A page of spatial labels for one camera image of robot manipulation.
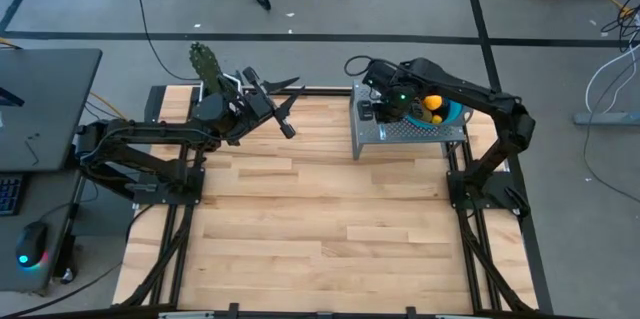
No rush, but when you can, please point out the grey perforated metal riser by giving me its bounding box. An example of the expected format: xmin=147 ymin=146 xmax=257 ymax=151
xmin=349 ymin=78 xmax=469 ymax=160

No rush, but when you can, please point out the black lit computer mouse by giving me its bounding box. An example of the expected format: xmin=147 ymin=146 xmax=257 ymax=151
xmin=14 ymin=221 xmax=50 ymax=269

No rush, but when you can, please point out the grey desk foot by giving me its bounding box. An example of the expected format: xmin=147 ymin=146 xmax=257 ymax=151
xmin=573 ymin=111 xmax=640 ymax=126

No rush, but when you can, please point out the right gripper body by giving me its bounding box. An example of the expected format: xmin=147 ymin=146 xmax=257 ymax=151
xmin=357 ymin=86 xmax=419 ymax=125

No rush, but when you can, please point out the black keyboard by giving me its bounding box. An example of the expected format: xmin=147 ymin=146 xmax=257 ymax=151
xmin=0 ymin=173 xmax=26 ymax=217

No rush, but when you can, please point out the black aluminium table frame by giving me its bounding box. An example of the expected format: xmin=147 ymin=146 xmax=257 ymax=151
xmin=112 ymin=84 xmax=556 ymax=319

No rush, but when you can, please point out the white floor cable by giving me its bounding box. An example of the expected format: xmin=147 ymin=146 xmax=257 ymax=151
xmin=583 ymin=41 xmax=640 ymax=115

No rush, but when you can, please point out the black office desk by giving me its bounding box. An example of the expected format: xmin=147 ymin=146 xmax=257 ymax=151
xmin=0 ymin=48 xmax=104 ymax=294

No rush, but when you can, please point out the blue collapsible colander bowl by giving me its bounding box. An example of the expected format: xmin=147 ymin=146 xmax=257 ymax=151
xmin=404 ymin=93 xmax=474 ymax=130

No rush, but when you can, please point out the black monitor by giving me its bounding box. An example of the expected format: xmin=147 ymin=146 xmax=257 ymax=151
xmin=0 ymin=86 xmax=25 ymax=109

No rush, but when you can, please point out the yellow cable by desk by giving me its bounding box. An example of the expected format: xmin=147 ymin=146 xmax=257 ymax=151
xmin=88 ymin=91 xmax=151 ymax=133

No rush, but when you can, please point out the long black cable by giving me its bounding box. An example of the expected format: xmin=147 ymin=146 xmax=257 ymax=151
xmin=131 ymin=0 xmax=201 ymax=83

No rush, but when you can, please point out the white plant pot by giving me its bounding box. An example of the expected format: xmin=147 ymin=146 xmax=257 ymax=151
xmin=198 ymin=72 xmax=242 ymax=105

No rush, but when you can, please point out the green cactus plant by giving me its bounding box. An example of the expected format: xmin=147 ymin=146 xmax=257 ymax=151
xmin=188 ymin=41 xmax=224 ymax=98

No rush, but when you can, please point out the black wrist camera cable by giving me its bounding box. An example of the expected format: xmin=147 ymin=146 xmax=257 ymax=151
xmin=343 ymin=54 xmax=375 ymax=80

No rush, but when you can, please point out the black cable tangle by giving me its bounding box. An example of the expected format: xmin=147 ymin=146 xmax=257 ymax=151
xmin=599 ymin=3 xmax=640 ymax=53

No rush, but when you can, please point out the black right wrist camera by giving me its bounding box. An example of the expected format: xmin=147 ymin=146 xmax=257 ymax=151
xmin=360 ymin=58 xmax=401 ymax=93

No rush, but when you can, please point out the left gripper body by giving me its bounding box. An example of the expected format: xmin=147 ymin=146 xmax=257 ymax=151
xmin=219 ymin=66 xmax=296 ymax=139

